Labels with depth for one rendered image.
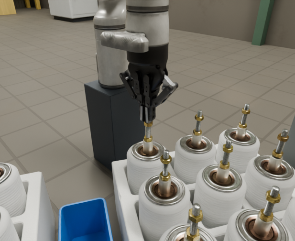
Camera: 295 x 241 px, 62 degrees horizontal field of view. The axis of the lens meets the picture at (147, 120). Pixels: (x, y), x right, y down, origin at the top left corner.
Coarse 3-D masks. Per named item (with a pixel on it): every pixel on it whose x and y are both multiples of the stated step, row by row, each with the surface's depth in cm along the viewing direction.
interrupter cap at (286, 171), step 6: (258, 156) 53; (264, 156) 53; (258, 162) 51; (264, 162) 52; (282, 162) 51; (258, 168) 50; (264, 168) 50; (282, 168) 50; (288, 168) 50; (264, 174) 48; (270, 174) 48; (276, 174) 48; (282, 174) 48; (288, 174) 48; (282, 180) 47
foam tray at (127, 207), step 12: (216, 144) 70; (120, 168) 61; (168, 168) 61; (120, 180) 57; (120, 192) 54; (192, 192) 55; (120, 204) 51; (132, 204) 51; (192, 204) 57; (120, 216) 56; (132, 216) 48; (276, 216) 48; (120, 228) 61; (132, 228) 46; (204, 228) 46; (216, 228) 46; (132, 240) 44
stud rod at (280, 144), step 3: (285, 129) 46; (282, 132) 46; (285, 132) 46; (282, 135) 46; (285, 135) 46; (279, 141) 47; (279, 144) 47; (282, 144) 47; (279, 147) 47; (282, 147) 47; (276, 150) 48; (279, 150) 48
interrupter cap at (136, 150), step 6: (138, 144) 57; (156, 144) 57; (132, 150) 55; (138, 150) 55; (156, 150) 55; (162, 150) 55; (138, 156) 53; (144, 156) 53; (150, 156) 53; (156, 156) 53
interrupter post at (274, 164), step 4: (272, 156) 49; (272, 160) 49; (276, 160) 48; (280, 160) 48; (268, 164) 50; (272, 164) 49; (276, 164) 49; (280, 164) 49; (268, 168) 50; (272, 168) 49; (276, 168) 49
